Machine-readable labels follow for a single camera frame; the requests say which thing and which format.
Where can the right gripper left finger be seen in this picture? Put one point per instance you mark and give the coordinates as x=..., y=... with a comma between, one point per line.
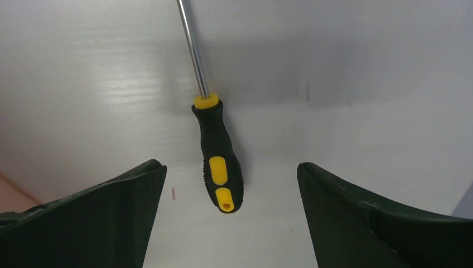
x=107, y=225

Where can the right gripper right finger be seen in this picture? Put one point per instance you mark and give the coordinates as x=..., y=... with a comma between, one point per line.
x=354, y=227

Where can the black yellow screwdriver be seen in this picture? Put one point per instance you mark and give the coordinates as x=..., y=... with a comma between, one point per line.
x=222, y=172

